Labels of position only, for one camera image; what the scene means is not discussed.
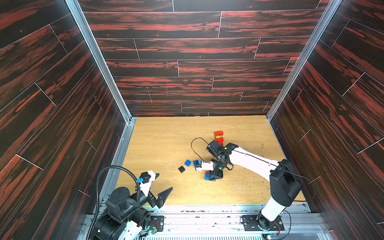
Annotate aluminium frame rail left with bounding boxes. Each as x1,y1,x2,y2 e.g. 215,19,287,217
64,0,137,214

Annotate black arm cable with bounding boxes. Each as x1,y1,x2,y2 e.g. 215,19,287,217
190,137,211,163
85,165,142,240

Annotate aluminium frame rail right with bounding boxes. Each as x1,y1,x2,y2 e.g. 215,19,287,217
266,0,342,122

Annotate aluminium front base rails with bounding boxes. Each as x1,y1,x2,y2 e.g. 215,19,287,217
76,203,334,240

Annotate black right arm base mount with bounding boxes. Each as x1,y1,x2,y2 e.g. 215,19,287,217
240,212,285,232

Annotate aluminium frame rail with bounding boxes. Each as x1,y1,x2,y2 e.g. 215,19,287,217
266,0,342,122
64,0,137,214

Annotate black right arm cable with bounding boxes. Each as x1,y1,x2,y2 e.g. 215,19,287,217
190,137,211,163

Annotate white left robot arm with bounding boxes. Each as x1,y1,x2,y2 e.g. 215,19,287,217
86,171,173,240

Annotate blue long brick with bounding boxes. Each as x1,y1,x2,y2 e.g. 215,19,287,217
205,174,216,182
193,160,198,171

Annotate small blue square brick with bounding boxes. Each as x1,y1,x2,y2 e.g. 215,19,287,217
185,160,192,167

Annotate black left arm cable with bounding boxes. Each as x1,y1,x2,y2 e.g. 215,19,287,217
85,165,142,240

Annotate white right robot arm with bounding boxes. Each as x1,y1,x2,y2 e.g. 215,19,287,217
202,141,302,230

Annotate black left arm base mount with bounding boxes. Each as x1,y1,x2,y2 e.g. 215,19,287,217
148,216,165,234

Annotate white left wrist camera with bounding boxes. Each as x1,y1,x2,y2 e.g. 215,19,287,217
138,171,156,197

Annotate black square brick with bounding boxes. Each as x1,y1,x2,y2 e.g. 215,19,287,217
178,166,185,173

